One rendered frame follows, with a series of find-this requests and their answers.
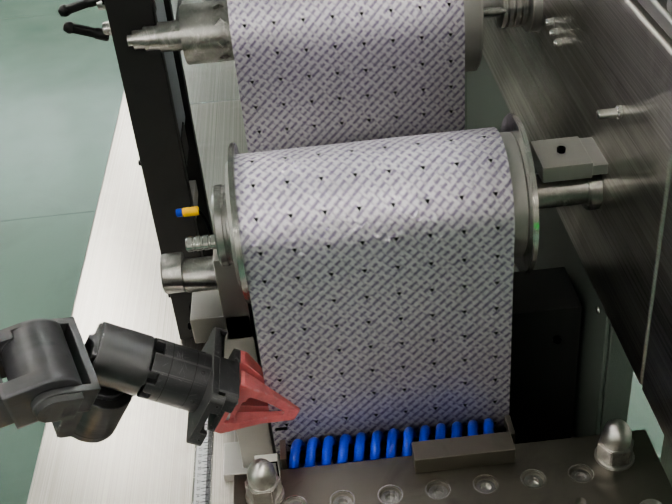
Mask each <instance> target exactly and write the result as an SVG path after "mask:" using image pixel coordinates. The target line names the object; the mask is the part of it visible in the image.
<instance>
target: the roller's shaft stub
mask: <svg viewBox="0 0 672 504"><path fill-rule="evenodd" d="M536 182H537V191H538V202H539V209H543V208H552V207H562V206H571V205H580V204H582V206H583V207H584V208H585V209H586V210H595V209H599V208H600V206H601V205H602V201H603V181H602V175H601V174H599V175H592V178H584V179H575V180H565V181H556V182H547V183H543V182H542V180H541V178H540V176H539V174H536Z"/></svg>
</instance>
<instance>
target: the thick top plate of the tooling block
mask: <svg viewBox="0 0 672 504"><path fill-rule="evenodd" d="M631 432H632V438H633V440H634V446H633V452H634V455H635V459H634V463H633V465H632V466H631V467H630V468H629V469H627V470H624V471H610V470H607V469H605V468H603V467H601V466H600V465H599V464H598V463H597V462H596V460H595V457H594V452H595V448H596V447H597V446H598V441H599V438H600V436H601V435H592V436H583V437H574V438H565V439H556V440H547V441H538V442H529V443H520V444H514V446H515V449H516V450H515V462H513V463H504V464H495V465H486V466H477V467H468V468H459V469H450V470H441V471H432V472H423V473H415V468H414V463H413V457H412V456H402V457H393V458H384V459H375V460H366V461H357V462H348V463H339V464H330V465H321V466H312V467H303V468H294V469H285V470H280V478H281V484H282V486H283V488H284V493H285V494H284V499H283V501H282V502H281V503H280V504H640V503H641V502H642V501H644V500H646V499H655V500H658V501H659V502H661V503H662V504H672V486H671V484H670V482H669V480H668V477H667V475H666V473H665V471H664V469H663V467H662V464H661V462H660V460H659V458H658V456H657V453H656V451H655V449H654V447H653V445H652V443H651V440H650V438H649V436H648V434H647V432H646V430H637V431H631ZM246 479H247V474H240V475H234V492H233V504H247V502H246V498H245V494H246V489H245V481H246Z"/></svg>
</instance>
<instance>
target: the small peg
mask: <svg viewBox="0 0 672 504"><path fill-rule="evenodd" d="M185 245H186V250H187V251H188V252H194V251H202V250H210V249H212V250H214V249H216V243H215V236H214V234H211V235H203V236H200V235H199V236H195V237H193V236H190V237H186V239H185Z"/></svg>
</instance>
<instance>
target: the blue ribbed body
mask: <svg viewBox="0 0 672 504"><path fill-rule="evenodd" d="M499 432H507V431H506V428H505V427H501V428H496V427H495V423H494V420H493V419H492V418H486V419H485V420H484V423H483V430H480V428H479V424H478V422H477V421H476V420H470V421H469V422H468V425H467V431H465V432H464V429H463V425H462V423H460V422H459V421H455V422H454V423H453V424H452V427H451V433H448V430H447V427H446V425H445V424H444V423H439V424H438V425H437V426H436V429H435V435H433V434H432V431H431V428H430V427H429V426H428V425H423V426H421V428H420V431H419V437H417V435H416V432H415V429H414V428H412V427H407V428H405V430H404V433H403V438H402V439H401V436H400V433H399V431H398V430H397V429H395V428H392V429H390V430H389V431H388V435H387V440H385V437H384V434H383V433H382V432H381V431H380V430H375V431H374V432H373V433H372V437H371V442H370V441H369V438H368V436H367V434H366V433H364V432H359V433H358V434H357V435H356V439H355V444H354V442H353V439H352V437H351V436H350V435H349V434H343V435H342V436H341V437H340V440H339V445H338V443H337V441H336V439H335V437H333V436H332V435H329V436H326V437H325V438H324V441H323V447H322V444H321V442H320V440H319V439H318V438H316V437H311V438H310V439H309V440H308V443H307V448H306V446H305V444H304V442H303V441H302V440H301V439H295V440H294V441H293V442H292V444H291V448H290V451H287V459H288V465H289V466H288V468H289V469H294V468H299V464H301V466H302V468H303V467H312V466H315V462H317V465H318V466H321V465H330V464H331V460H332V461H333V463H334V464H339V463H347V461H348V459H349V462H357V461H363V460H364V458H365V460H375V459H380V457H381V459H384V458H393V457H396V455H397V457H402V456H412V444H411V443H412V442H418V441H427V440H436V439H445V438H454V437H463V436H472V435H481V434H490V433H499Z"/></svg>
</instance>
